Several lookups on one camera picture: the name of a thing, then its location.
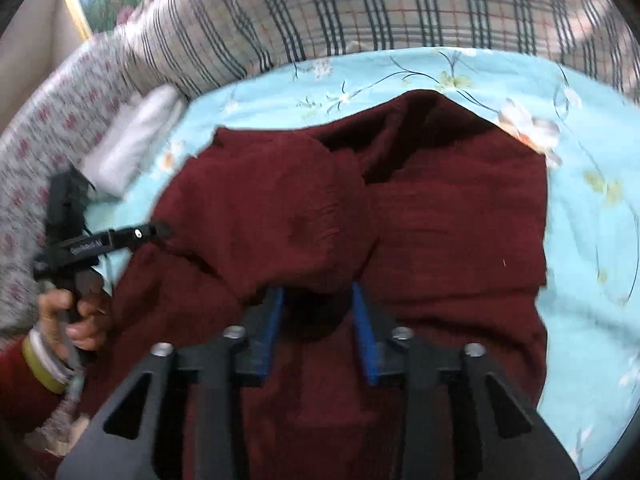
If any light blue floral bedsheet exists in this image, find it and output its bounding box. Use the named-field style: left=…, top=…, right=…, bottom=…
left=82, top=46, right=640, bottom=473

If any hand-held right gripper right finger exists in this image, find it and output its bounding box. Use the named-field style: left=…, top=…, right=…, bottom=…
left=350, top=281, right=582, bottom=480

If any dark red garment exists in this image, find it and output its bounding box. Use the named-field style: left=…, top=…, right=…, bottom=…
left=75, top=89, right=549, bottom=480

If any person's left forearm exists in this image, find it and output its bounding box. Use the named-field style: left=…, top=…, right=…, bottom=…
left=0, top=327, right=81, bottom=431

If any person's left hand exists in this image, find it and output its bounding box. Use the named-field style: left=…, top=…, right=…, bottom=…
left=38, top=287, right=114, bottom=352

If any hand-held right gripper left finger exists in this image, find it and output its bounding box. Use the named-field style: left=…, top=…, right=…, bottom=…
left=56, top=287, right=287, bottom=480

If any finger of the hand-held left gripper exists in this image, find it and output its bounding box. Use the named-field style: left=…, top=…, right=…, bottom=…
left=111, top=220, right=173, bottom=253

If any plaid pillow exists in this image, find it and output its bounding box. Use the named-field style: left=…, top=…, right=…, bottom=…
left=114, top=0, right=632, bottom=102

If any white folded cloth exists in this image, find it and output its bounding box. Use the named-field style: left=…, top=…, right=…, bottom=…
left=80, top=85, right=188, bottom=196

